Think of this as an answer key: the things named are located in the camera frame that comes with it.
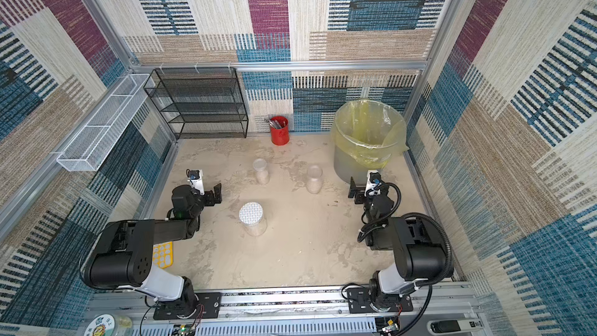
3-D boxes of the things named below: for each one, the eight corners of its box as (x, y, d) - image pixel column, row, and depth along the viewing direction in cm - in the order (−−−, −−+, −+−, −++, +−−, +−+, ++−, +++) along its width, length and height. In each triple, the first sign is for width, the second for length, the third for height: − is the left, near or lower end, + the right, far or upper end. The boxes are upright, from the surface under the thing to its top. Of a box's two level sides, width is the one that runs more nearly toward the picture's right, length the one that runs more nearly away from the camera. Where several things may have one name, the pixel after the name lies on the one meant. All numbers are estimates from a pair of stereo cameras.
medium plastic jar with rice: (313, 196, 100) (314, 179, 90) (305, 187, 103) (305, 169, 93) (323, 190, 102) (325, 173, 92) (314, 181, 105) (315, 163, 95)
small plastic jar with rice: (256, 185, 103) (251, 169, 95) (257, 174, 107) (253, 158, 98) (268, 185, 103) (265, 169, 95) (269, 174, 107) (266, 158, 98)
